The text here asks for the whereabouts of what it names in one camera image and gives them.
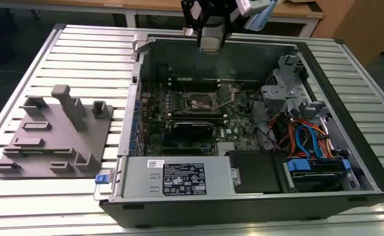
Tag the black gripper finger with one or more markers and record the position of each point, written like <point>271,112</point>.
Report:
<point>228,24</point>
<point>192,12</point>

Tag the silver CPU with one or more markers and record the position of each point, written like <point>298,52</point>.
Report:
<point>212,38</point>

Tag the metal locking lever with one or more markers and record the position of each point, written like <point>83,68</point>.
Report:
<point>226,103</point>

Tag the CPU socket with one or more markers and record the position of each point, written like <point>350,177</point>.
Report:
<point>202,99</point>

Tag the pale blue teach pendant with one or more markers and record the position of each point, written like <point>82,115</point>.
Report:
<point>259,19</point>

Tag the RAM stick with white label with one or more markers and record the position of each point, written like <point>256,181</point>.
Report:
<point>184,79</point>

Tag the metal drive cage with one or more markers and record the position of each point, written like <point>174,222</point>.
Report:
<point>290,81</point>

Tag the black RAM stick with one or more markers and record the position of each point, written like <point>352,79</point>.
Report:
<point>199,114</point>
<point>199,118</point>

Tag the green motherboard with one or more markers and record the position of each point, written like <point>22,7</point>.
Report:
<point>238,123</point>

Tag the wooden cabinet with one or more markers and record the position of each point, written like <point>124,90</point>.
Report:
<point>368,24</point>

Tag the black graphics card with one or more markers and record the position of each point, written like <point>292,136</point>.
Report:
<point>192,130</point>

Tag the silver heatsink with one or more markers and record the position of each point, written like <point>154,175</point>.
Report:
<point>224,146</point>

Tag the black plastic shroud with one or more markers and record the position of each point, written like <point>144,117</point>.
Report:
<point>258,172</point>

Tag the hard disk in blue carrier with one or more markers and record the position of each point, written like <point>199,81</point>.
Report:
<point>298,165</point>

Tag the grey parts rack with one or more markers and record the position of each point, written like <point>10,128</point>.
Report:
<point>60,137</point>

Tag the silver power supply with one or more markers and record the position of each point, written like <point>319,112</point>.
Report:
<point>139,177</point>

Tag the blue case latch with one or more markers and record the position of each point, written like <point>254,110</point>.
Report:
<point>100,179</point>

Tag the black PC case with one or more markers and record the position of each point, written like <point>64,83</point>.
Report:
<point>211,214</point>

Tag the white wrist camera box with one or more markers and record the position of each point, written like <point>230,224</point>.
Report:
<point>250,8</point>

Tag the wooden desk white frame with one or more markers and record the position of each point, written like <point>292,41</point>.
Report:
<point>296,13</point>
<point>80,3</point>

